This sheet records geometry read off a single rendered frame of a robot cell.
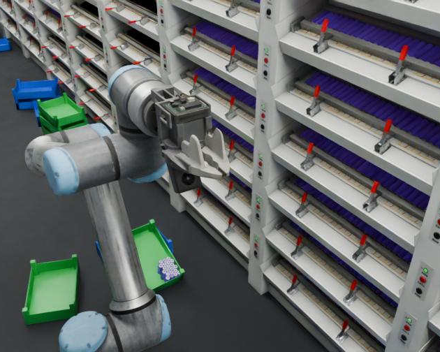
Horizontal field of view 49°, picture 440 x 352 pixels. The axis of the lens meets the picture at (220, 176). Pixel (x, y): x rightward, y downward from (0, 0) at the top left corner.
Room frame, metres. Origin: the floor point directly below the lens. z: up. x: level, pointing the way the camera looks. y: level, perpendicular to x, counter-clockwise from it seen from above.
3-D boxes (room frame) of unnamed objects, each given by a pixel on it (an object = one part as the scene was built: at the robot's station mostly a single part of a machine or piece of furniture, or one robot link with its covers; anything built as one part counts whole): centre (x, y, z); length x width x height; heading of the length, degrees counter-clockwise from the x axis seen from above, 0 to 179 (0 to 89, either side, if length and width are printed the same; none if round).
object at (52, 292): (1.48, 0.72, 0.04); 0.30 x 0.20 x 0.08; 12
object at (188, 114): (0.70, 0.07, 1.24); 0.12 x 0.08 x 0.09; 29
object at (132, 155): (0.85, 0.16, 1.11); 0.12 x 0.09 x 0.12; 119
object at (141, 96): (0.78, 0.11, 1.23); 0.10 x 0.05 x 0.09; 119
